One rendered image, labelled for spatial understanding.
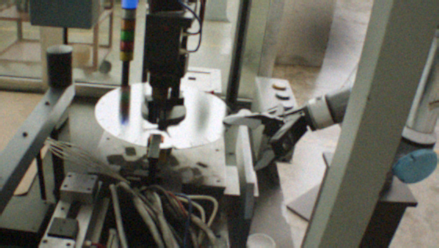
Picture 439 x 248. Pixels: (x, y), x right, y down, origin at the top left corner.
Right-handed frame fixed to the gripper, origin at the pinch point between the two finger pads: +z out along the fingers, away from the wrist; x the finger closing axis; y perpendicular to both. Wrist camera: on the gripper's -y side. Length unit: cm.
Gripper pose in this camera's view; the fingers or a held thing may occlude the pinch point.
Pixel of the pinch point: (234, 148)
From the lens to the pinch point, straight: 104.5
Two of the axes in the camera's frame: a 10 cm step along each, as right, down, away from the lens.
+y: 1.5, -4.5, 8.8
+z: -8.8, 3.4, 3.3
